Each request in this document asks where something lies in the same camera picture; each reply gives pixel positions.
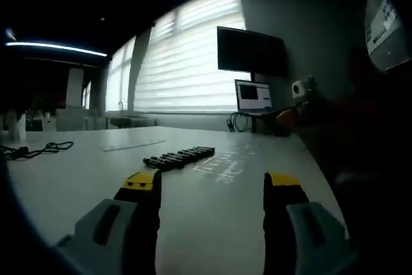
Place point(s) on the ceiling light strip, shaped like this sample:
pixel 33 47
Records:
pixel 54 48

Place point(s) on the open laptop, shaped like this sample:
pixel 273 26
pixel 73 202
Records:
pixel 253 96

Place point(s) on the black wall monitor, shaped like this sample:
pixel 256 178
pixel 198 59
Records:
pixel 251 51

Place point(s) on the white stand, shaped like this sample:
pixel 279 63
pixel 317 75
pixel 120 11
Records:
pixel 16 125

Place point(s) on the sink faucet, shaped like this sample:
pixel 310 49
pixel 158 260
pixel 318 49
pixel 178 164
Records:
pixel 121 109

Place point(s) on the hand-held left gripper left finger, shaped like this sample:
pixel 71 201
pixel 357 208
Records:
pixel 96 220

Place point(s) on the white window blinds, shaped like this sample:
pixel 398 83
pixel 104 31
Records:
pixel 186 62

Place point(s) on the row of dark medicine bottles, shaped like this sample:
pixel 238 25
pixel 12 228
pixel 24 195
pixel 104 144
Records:
pixel 178 158

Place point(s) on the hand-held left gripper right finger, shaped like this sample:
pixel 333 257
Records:
pixel 302 223

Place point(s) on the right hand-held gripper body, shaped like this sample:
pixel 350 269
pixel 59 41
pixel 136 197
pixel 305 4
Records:
pixel 302 89

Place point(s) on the clear plastic box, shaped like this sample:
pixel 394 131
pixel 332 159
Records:
pixel 225 167

